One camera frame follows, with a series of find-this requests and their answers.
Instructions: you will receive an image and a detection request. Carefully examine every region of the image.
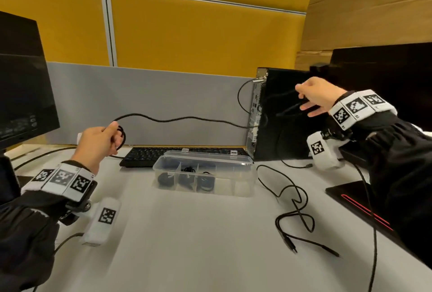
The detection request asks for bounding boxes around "person's left hand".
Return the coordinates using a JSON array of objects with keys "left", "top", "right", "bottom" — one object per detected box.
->
[{"left": 71, "top": 126, "right": 124, "bottom": 175}]

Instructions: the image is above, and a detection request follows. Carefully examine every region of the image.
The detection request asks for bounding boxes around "person's right hand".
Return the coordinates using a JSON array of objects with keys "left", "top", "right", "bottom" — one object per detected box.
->
[{"left": 295, "top": 76, "right": 348, "bottom": 117}]

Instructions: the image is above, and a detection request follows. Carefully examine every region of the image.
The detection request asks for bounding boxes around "long black braided cable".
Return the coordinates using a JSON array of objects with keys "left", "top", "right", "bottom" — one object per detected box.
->
[{"left": 103, "top": 89, "right": 315, "bottom": 169}]

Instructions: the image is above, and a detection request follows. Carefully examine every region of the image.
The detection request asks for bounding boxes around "thin black cable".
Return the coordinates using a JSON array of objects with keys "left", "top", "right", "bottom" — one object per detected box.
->
[
  {"left": 199, "top": 172, "right": 216, "bottom": 192},
  {"left": 178, "top": 166, "right": 196, "bottom": 192},
  {"left": 256, "top": 164, "right": 341, "bottom": 258}
]

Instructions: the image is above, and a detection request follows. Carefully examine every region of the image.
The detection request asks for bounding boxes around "clear plastic compartment box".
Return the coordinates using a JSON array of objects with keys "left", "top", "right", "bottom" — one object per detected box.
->
[{"left": 152, "top": 150, "right": 257, "bottom": 198}]

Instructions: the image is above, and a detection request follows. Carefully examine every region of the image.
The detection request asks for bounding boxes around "person's right forearm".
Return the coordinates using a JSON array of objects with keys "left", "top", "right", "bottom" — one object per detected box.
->
[{"left": 329, "top": 89, "right": 432, "bottom": 269}]

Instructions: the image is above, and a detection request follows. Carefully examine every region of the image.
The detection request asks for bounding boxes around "person's left forearm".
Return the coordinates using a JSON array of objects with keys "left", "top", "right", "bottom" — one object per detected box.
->
[{"left": 0, "top": 160, "right": 99, "bottom": 292}]

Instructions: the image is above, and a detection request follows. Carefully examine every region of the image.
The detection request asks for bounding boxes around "brown cardboard box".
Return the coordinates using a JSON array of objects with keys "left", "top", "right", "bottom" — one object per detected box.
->
[{"left": 295, "top": 0, "right": 432, "bottom": 72}]

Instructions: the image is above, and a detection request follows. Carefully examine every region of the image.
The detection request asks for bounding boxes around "right wrist marker band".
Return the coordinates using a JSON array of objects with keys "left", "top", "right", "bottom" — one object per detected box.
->
[{"left": 328, "top": 90, "right": 388, "bottom": 131}]

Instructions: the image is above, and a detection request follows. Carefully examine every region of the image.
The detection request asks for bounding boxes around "wrist marker band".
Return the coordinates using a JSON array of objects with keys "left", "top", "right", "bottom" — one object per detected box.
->
[
  {"left": 328, "top": 90, "right": 388, "bottom": 131},
  {"left": 22, "top": 162, "right": 95, "bottom": 201}
]

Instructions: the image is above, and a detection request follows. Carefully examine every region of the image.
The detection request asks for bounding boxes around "left wrist marker band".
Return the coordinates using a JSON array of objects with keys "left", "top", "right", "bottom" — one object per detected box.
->
[{"left": 22, "top": 162, "right": 95, "bottom": 201}]

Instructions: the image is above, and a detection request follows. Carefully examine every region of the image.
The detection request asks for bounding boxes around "black keyboard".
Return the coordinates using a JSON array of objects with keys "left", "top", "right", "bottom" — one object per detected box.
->
[{"left": 120, "top": 146, "right": 250, "bottom": 169}]

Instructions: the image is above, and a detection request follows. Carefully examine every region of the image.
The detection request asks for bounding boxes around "black desktop computer tower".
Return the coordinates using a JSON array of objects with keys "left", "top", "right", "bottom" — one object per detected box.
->
[{"left": 246, "top": 67, "right": 333, "bottom": 162}]

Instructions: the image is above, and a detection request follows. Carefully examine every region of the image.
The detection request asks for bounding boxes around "grey desk partition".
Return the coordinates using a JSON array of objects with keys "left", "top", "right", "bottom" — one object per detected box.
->
[{"left": 45, "top": 61, "right": 256, "bottom": 147}]

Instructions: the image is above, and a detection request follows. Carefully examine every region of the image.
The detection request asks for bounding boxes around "black monitor with square stand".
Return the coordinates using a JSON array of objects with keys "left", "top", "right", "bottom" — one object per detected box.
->
[{"left": 0, "top": 10, "right": 61, "bottom": 205}]

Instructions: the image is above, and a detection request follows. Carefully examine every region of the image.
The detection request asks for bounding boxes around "yellow partition panel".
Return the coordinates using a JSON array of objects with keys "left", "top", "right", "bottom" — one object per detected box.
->
[{"left": 0, "top": 0, "right": 348, "bottom": 78}]

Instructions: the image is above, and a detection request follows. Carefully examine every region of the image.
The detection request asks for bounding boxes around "black desk power cable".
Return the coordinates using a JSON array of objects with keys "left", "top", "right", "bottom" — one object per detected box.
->
[{"left": 13, "top": 146, "right": 126, "bottom": 171}]

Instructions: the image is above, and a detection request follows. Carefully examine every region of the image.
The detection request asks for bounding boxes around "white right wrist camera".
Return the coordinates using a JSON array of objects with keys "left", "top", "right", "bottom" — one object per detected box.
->
[{"left": 306, "top": 131, "right": 345, "bottom": 171}]

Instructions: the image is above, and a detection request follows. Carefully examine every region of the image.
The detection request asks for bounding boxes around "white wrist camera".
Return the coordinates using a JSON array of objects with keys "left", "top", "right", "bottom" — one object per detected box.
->
[
  {"left": 306, "top": 131, "right": 345, "bottom": 171},
  {"left": 80, "top": 197, "right": 122, "bottom": 247}
]

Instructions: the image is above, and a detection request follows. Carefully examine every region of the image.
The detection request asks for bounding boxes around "thin lock cable silver plug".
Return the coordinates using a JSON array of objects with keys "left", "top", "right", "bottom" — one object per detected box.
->
[{"left": 237, "top": 77, "right": 267, "bottom": 115}]

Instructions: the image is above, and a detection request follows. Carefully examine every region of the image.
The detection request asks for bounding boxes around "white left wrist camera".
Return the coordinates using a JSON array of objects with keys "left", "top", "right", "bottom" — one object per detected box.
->
[{"left": 80, "top": 197, "right": 122, "bottom": 247}]

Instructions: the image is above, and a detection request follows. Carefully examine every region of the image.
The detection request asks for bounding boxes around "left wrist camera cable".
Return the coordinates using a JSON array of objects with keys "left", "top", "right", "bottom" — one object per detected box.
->
[{"left": 33, "top": 233, "right": 85, "bottom": 292}]

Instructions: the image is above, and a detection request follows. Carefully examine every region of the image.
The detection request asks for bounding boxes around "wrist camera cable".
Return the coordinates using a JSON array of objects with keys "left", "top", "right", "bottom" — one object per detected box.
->
[
  {"left": 352, "top": 163, "right": 378, "bottom": 292},
  {"left": 33, "top": 233, "right": 85, "bottom": 292}
]

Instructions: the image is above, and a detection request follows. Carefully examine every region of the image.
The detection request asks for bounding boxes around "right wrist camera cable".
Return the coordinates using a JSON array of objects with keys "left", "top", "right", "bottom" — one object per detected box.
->
[{"left": 352, "top": 163, "right": 378, "bottom": 292}]

